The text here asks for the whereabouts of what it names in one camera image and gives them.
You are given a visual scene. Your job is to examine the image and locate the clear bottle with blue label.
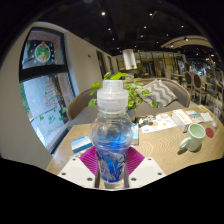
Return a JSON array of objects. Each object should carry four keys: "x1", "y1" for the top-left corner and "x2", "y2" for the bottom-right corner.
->
[{"x1": 89, "y1": 79, "x2": 135, "y2": 190}]

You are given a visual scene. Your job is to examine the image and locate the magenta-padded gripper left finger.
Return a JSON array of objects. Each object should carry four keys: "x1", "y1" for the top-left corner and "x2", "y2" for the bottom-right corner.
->
[{"x1": 57, "y1": 145, "x2": 100, "y2": 188}]

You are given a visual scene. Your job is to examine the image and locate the grey curved sofa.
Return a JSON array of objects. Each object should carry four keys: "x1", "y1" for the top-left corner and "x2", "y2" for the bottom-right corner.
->
[{"x1": 66, "y1": 77, "x2": 192, "y2": 130}]

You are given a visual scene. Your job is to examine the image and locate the white printed menu sheet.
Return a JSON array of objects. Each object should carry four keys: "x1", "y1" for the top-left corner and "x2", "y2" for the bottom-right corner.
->
[{"x1": 138, "y1": 113, "x2": 178, "y2": 135}]

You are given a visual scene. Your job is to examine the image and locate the small light blue box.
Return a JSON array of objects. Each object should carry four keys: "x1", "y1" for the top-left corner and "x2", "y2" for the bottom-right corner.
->
[{"x1": 131, "y1": 122, "x2": 141, "y2": 146}]

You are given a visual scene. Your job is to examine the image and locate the flat round red coaster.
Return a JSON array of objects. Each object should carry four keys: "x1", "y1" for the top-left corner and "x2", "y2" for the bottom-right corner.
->
[{"x1": 204, "y1": 126, "x2": 216, "y2": 139}]

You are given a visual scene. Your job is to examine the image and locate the pale green mug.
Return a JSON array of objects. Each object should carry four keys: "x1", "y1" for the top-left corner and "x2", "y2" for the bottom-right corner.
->
[{"x1": 178, "y1": 122, "x2": 207, "y2": 153}]

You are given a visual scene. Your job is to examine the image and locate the ceiling spot lights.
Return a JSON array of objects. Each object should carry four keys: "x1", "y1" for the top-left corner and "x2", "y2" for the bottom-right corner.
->
[{"x1": 98, "y1": 9, "x2": 224, "y2": 68}]

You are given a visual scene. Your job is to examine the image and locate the green potted plant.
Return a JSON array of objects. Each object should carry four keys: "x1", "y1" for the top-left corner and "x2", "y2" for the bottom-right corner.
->
[{"x1": 87, "y1": 71, "x2": 159, "y2": 122}]

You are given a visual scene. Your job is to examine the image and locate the yellow square card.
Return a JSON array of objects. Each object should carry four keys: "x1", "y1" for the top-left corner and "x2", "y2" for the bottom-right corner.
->
[{"x1": 196, "y1": 104, "x2": 210, "y2": 113}]

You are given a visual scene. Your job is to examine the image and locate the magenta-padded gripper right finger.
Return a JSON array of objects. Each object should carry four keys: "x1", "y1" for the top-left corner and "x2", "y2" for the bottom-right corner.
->
[{"x1": 125, "y1": 145, "x2": 167, "y2": 189}]

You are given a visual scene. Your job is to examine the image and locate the decorated window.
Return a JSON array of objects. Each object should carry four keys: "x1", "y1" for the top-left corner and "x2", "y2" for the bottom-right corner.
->
[{"x1": 18, "y1": 27, "x2": 80, "y2": 155}]

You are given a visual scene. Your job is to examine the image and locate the white box with orange print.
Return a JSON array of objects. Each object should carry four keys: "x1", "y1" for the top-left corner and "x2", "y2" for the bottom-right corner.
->
[{"x1": 171, "y1": 108, "x2": 195, "y2": 134}]

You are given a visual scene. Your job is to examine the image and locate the group of dining chairs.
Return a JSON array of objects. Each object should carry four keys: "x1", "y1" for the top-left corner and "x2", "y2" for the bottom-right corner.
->
[{"x1": 171, "y1": 68, "x2": 224, "y2": 113}]

